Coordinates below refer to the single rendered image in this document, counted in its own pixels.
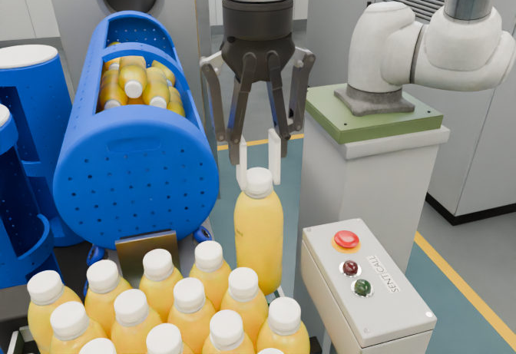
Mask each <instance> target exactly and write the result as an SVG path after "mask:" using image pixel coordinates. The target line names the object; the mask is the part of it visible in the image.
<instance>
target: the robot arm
mask: <svg viewBox="0 0 516 354"><path fill-rule="evenodd" d="M493 4H494V0H445V5H444V6H442V7H441V8H440V9H439V10H438V11H437V12H436V13H435V14H434V15H433V16H432V19H431V21H430V24H429V25H424V24H422V23H420V22H417V21H415V13H414V12H413V10H411V9H410V7H408V6H406V5H404V4H403V3H401V2H380V3H375V4H371V5H369V6H368V7H367V9H366V10H365V11H364V12H363V14H362V16H361V17H360V19H359V20H358V22H357V24H356V27H355V30H354V32H353V35H352V40H351V45H350V49H349V63H348V83H347V87H346V88H338V89H335V90H334V95H335V96H336V97H338V98H339V99H340V100H341V101H342V102H343V103H344V104H345V105H346V106H347V107H348V108H349V109H350V110H351V111H352V114H353V115H354V116H357V117H361V116H365V115H368V114H384V113H392V112H400V111H407V112H411V111H414V110H415V105H414V104H413V103H411V102H409V101H407V100H406V99H404V98H403V96H402V86H403V85H404V84H417V85H421V86H424V87H427V88H435V89H441V90H446V91H463V92H470V91H483V90H488V89H492V88H496V87H497V86H498V85H500V84H503V83H504V82H505V81H506V79H507V78H508V75H509V74H510V72H511V69H512V66H513V64H514V60H515V58H516V44H515V40H514V39H513V37H512V36H511V35H510V34H509V33H508V32H507V31H502V30H501V16H500V15H499V14H498V12H497V10H496V9H495V8H494V7H493ZM222 10H223V42H222V44H221V46H220V51H219V52H217V53H216V54H214V55H211V56H210V57H209V58H207V57H204V56H203V57H201V58H200V59H199V61H198V63H199V66H200V68H201V70H202V72H203V74H204V76H205V77H206V81H207V92H208V98H209V104H210V116H211V121H212V128H213V132H214V135H215V137H216V139H217V141H219V142H223V141H226V142H228V157H229V159H230V163H231V164H232V165H236V179H237V182H238V184H239V185H240V189H241V190H246V141H245V140H244V138H243V135H242V131H243V122H244V118H245V113H246V106H247V101H248V96H249V93H250V91H251V87H252V83H255V82H258V81H265V82H266V86H267V90H268V95H269V100H270V107H271V111H272V116H273V124H274V127H275V129H276V131H275V130H274V129H269V171H270V172H271V174H272V175H273V182H274V184H275V185H278V184H280V158H284V157H286V155H287V141H288V140H289V139H290V138H291V134H290V133H292V132H294V131H301V130H302V129H303V119H304V113H305V106H306V95H307V88H308V81H309V73H310V72H311V69H312V67H313V65H314V63H315V61H316V56H315V55H314V54H313V53H312V52H311V51H309V50H308V49H307V48H297V47H296V46H295V43H294V41H293V38H292V30H293V0H222ZM291 58H292V63H293V72H292V80H291V88H290V96H289V110H288V118H286V109H285V104H284V99H283V89H282V87H283V83H282V78H281V71H282V70H283V69H284V68H285V66H286V64H287V63H288V61H289V60H290V59H291ZM224 62H226V63H227V65H228V66H229V67H230V69H231V70H232V71H233V73H234V74H235V75H234V88H233V96H232V102H231V107H230V116H229V122H228V127H225V124H224V117H223V104H222V97H221V90H220V82H219V79H218V77H217V76H218V75H220V74H221V72H222V68H221V65H222V63H224Z"/></svg>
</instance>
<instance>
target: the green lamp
mask: <svg viewBox="0 0 516 354"><path fill-rule="evenodd" d="M354 289H355V291H356V292H357V293H359V294H362V295H367V294H369V293H370V292H371V289H372V287H371V284H370V282H369V281H367V280H364V279H359V280H356V282H355V284H354Z"/></svg>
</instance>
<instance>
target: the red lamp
mask: <svg viewBox="0 0 516 354"><path fill-rule="evenodd" d="M342 270H343V271H344V272H345V273H347V274H350V275H354V274H356V273H358V271H359V266H358V264H357V263H356V262H355V261H353V260H347V261H345V262H344V263H343V265H342Z"/></svg>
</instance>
